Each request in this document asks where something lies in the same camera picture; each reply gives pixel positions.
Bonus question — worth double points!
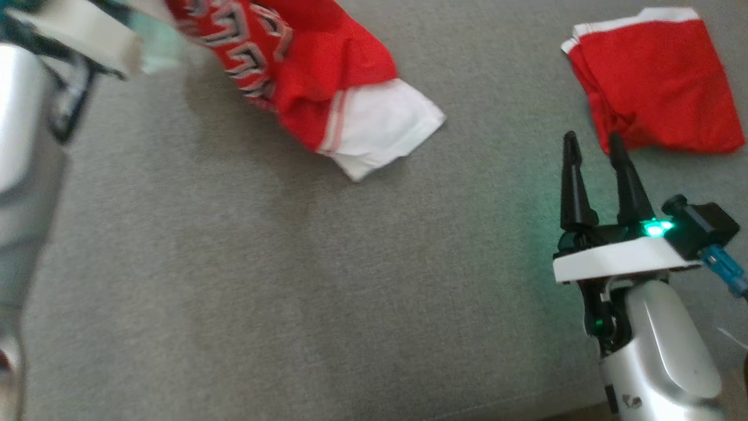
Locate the red Bulls 23 shorts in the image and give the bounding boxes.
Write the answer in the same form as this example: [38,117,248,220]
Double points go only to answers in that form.
[560,6,746,155]

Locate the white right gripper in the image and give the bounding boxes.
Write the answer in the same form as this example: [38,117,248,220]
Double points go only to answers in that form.
[552,131,703,358]

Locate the grey sofa seat cushion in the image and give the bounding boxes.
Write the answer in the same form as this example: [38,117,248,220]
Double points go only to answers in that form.
[0,0,748,421]

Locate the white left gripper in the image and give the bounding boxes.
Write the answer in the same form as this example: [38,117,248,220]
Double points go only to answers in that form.
[0,0,145,144]

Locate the red and white Bulls jersey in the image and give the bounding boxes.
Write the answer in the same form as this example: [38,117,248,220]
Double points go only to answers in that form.
[163,0,448,183]

